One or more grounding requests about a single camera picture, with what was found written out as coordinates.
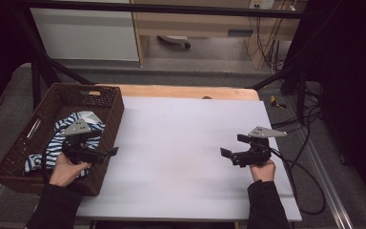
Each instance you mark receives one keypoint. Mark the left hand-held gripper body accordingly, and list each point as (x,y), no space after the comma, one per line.
(77,128)

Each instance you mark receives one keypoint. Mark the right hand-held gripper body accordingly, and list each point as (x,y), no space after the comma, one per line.
(256,153)

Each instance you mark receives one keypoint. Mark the blue white striped cloth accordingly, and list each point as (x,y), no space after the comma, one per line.
(57,143)

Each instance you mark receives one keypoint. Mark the brown wicker basket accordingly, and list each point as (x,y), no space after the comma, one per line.
(106,105)

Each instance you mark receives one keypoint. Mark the person's right hand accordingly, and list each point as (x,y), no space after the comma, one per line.
(263,172)

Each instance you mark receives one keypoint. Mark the person's left hand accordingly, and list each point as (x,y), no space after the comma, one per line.
(65,171)

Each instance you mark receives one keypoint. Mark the white board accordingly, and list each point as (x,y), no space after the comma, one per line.
(178,152)

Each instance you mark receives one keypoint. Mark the yellow black tool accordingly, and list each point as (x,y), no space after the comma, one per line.
(277,102)

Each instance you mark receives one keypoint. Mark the white cabinet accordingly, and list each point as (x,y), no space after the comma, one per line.
(85,35)

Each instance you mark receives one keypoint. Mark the black curtain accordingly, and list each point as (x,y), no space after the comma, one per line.
(0,47)
(349,79)

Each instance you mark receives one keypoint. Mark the chair base with caster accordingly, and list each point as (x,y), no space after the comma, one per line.
(175,39)

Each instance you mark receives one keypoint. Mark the wooden desk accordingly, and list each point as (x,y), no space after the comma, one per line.
(203,24)

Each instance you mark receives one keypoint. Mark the white power strip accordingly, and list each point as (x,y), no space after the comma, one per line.
(261,3)

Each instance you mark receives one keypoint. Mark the black metal frame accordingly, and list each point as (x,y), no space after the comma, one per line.
(158,8)

